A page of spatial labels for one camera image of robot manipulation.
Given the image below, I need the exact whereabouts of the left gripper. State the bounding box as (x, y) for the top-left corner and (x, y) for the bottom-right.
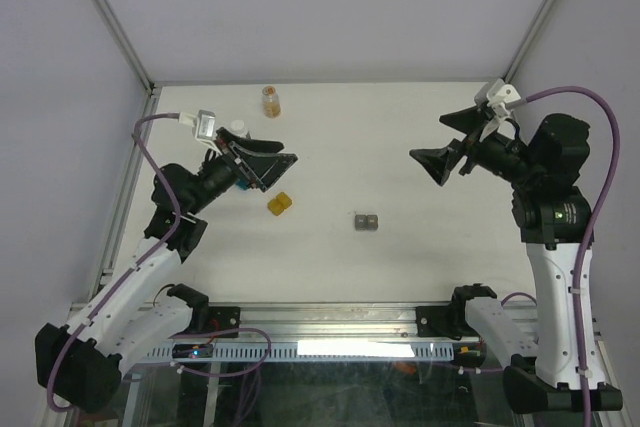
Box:
(186, 127), (298, 215)

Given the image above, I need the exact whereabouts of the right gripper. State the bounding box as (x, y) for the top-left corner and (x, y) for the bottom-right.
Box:
(410, 104), (542, 188)

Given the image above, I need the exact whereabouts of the clear bottle with orange pills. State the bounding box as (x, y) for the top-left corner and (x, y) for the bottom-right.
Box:
(262, 86), (281, 118)

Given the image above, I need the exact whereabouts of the grey pill box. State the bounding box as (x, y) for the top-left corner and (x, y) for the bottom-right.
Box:
(354, 213), (379, 231)

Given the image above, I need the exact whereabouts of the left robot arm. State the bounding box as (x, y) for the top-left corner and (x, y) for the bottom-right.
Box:
(35, 128), (298, 413)

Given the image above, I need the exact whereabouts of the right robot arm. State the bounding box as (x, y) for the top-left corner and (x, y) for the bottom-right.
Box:
(409, 104), (623, 416)

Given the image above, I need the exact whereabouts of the white cap pill bottle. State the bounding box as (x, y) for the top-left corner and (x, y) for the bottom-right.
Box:
(229, 119), (250, 138)

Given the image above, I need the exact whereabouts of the yellow pill box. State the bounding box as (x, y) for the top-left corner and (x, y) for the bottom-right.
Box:
(267, 192), (293, 216)

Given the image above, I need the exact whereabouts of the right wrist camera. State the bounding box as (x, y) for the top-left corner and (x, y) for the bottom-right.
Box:
(474, 78), (522, 142)

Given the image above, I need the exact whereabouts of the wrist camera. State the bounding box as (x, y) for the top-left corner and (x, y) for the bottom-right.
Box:
(178, 110), (219, 153)
(474, 78), (522, 142)

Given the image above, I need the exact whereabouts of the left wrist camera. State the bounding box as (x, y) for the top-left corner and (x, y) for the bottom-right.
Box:
(178, 110), (219, 153)

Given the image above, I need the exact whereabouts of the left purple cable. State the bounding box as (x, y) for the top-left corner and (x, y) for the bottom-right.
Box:
(45, 113), (274, 427)

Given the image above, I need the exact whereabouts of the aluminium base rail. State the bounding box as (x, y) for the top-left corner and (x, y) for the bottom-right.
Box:
(62, 299), (606, 351)

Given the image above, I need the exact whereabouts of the white slotted cable duct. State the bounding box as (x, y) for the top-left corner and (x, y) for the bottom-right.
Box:
(141, 340), (454, 365)

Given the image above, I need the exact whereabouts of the right aluminium frame post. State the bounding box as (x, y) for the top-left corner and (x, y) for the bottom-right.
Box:
(501, 0), (559, 83)

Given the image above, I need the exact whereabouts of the aluminium frame post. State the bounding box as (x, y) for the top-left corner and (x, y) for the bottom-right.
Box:
(501, 0), (559, 83)
(91, 0), (155, 95)

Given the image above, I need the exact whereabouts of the left aluminium frame post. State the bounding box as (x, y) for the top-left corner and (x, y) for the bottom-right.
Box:
(91, 0), (155, 95)

